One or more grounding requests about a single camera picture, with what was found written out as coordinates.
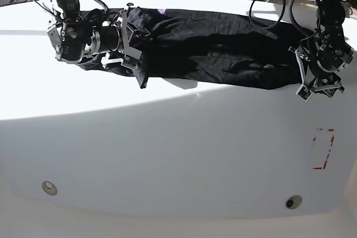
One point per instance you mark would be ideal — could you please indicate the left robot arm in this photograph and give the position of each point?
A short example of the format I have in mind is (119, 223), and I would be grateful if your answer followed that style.
(323, 53)

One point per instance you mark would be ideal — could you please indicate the round table grommet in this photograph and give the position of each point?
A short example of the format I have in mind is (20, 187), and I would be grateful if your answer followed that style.
(293, 202)
(49, 188)

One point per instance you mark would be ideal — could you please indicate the black t-shirt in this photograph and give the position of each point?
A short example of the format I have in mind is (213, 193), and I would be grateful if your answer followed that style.
(214, 47)

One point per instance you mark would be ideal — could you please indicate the red tape rectangle marking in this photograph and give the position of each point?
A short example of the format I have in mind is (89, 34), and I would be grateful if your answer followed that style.
(321, 148)

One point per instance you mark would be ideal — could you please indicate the left round table grommet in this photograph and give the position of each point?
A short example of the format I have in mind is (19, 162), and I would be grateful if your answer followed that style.
(49, 188)

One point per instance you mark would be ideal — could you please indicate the right round table grommet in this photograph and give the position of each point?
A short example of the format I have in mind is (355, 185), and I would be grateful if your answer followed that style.
(293, 202)

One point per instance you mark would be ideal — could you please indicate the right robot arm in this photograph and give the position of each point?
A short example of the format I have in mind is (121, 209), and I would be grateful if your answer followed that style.
(88, 28)

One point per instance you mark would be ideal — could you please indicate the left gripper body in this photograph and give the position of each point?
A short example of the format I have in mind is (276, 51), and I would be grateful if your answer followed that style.
(324, 78)

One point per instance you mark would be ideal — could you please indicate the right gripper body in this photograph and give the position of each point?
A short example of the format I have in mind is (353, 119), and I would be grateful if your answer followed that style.
(110, 38)

